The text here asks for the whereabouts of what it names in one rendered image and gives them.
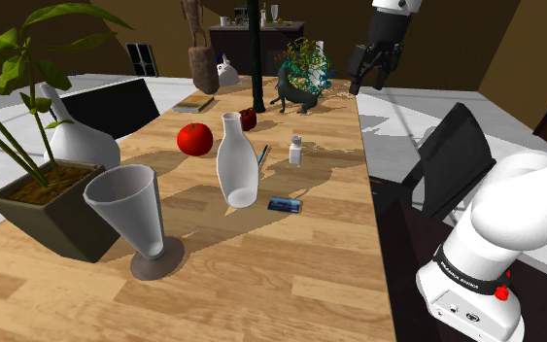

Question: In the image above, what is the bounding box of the colourful wire sculpture white vase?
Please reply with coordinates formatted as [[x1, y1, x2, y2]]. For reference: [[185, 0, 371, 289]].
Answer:
[[275, 36, 339, 97]]

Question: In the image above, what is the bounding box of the green plant in square pot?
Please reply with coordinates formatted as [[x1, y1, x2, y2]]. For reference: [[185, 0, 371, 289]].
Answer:
[[0, 2, 134, 264]]

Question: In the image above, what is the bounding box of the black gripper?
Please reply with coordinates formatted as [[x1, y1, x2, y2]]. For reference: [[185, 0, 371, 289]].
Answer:
[[347, 10, 413, 96]]

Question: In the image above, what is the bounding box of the grey cone vase on foot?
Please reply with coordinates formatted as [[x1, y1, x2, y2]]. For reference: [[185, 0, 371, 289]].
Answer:
[[83, 163, 187, 282]]

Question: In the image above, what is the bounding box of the white teapot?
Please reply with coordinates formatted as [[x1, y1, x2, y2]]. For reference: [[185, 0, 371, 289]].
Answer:
[[215, 52, 242, 87]]

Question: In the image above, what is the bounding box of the red tomato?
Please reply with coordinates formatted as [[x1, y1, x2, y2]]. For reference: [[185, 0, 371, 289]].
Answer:
[[176, 122, 215, 158]]

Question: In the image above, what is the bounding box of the black chair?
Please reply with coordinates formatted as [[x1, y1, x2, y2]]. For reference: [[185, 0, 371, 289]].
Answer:
[[368, 102, 497, 222], [58, 77, 161, 141]]

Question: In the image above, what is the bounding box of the white salt shaker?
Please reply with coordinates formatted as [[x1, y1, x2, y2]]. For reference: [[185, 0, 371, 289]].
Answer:
[[288, 134, 303, 166]]

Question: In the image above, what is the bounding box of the brown wooden statue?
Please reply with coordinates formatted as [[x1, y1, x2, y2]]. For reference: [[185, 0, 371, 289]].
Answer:
[[180, 0, 222, 96]]

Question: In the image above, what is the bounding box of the red bell pepper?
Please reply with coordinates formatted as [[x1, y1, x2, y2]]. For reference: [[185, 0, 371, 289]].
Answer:
[[238, 107, 258, 133]]

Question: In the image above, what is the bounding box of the white bottle-shaped vase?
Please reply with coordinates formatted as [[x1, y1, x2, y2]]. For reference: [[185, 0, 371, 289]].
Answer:
[[216, 111, 261, 210]]

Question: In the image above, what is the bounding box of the dark green pole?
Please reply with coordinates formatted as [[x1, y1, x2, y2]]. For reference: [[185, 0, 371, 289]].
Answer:
[[246, 0, 267, 115]]

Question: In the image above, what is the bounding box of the blue flat card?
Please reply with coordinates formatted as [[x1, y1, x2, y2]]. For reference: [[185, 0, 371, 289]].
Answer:
[[266, 195, 302, 215]]

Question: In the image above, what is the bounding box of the dark sideboard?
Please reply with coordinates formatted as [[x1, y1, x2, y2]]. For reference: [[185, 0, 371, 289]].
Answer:
[[207, 2, 306, 78]]

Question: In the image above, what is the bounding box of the white round narrow-necked vase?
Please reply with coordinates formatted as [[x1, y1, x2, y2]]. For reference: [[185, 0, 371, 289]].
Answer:
[[39, 83, 122, 171]]

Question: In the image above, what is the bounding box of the flat book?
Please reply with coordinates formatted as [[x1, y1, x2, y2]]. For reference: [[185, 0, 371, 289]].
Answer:
[[172, 93, 216, 115]]

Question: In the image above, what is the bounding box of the black animal figure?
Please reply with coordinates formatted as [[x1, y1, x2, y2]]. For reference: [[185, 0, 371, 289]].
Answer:
[[269, 66, 325, 116]]

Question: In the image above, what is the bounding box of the wooden table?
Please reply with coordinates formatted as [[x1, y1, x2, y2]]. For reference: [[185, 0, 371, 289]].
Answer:
[[0, 74, 397, 342]]

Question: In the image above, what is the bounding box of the dark grid window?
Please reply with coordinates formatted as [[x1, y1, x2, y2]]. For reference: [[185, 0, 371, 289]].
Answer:
[[125, 42, 159, 79]]

